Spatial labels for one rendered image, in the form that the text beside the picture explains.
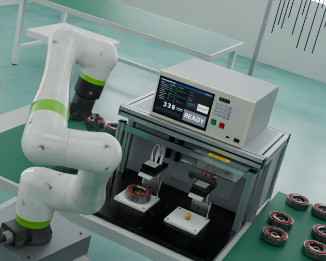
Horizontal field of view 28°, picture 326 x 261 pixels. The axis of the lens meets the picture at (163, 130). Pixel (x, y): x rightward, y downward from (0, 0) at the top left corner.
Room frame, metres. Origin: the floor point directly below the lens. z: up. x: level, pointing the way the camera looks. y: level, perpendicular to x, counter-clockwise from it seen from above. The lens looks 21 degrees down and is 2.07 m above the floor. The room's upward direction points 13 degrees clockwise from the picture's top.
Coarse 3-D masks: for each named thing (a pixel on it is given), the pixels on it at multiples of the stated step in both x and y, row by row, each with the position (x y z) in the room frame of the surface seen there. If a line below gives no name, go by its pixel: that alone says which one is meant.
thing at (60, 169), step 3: (63, 165) 2.64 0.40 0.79; (57, 168) 2.64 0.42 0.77; (60, 168) 2.64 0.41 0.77; (63, 168) 2.64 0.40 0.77; (66, 168) 2.64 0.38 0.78; (69, 168) 2.64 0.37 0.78; (72, 168) 2.65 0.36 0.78; (60, 171) 2.64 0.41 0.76; (63, 171) 2.63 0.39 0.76; (66, 171) 2.64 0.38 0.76; (69, 171) 2.64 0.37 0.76; (72, 171) 2.65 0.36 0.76; (75, 171) 2.67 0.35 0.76
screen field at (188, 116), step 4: (184, 112) 2.61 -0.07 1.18; (188, 112) 2.60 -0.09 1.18; (192, 112) 2.60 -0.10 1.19; (184, 116) 2.61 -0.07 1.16; (188, 116) 2.60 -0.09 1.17; (192, 116) 2.59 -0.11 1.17; (196, 116) 2.59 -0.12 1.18; (200, 116) 2.58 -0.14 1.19; (204, 116) 2.58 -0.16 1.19; (184, 120) 2.61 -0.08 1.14; (188, 120) 2.60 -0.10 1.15; (192, 120) 2.59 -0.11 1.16; (196, 120) 2.59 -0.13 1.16; (200, 120) 2.58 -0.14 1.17; (204, 120) 2.57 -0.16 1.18; (196, 124) 2.59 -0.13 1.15; (200, 124) 2.58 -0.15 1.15; (204, 124) 2.57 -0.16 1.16
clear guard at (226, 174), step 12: (192, 156) 2.42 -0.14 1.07; (204, 156) 2.45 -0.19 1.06; (180, 168) 2.33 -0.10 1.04; (192, 168) 2.33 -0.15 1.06; (204, 168) 2.33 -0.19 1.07; (216, 168) 2.36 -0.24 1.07; (228, 168) 2.39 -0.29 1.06; (240, 168) 2.42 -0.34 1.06; (180, 180) 2.29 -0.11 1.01; (192, 180) 2.29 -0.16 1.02; (216, 180) 2.28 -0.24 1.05; (228, 180) 2.28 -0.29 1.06; (216, 192) 2.25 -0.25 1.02; (228, 192) 2.24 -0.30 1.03
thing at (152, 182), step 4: (144, 180) 2.64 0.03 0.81; (148, 180) 2.63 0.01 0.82; (152, 180) 2.63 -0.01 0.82; (156, 180) 2.64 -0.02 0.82; (144, 184) 2.63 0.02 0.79; (148, 184) 2.63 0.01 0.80; (152, 184) 2.62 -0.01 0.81; (156, 184) 2.62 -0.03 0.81; (152, 188) 2.62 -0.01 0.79; (156, 188) 2.61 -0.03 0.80; (160, 188) 2.65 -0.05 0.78; (156, 192) 2.61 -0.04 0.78
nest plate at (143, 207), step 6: (114, 198) 2.47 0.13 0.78; (120, 198) 2.47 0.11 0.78; (126, 198) 2.48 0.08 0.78; (156, 198) 2.55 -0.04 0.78; (126, 204) 2.45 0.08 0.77; (132, 204) 2.44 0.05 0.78; (138, 204) 2.46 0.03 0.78; (144, 204) 2.47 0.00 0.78; (150, 204) 2.48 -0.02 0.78; (144, 210) 2.42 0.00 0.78
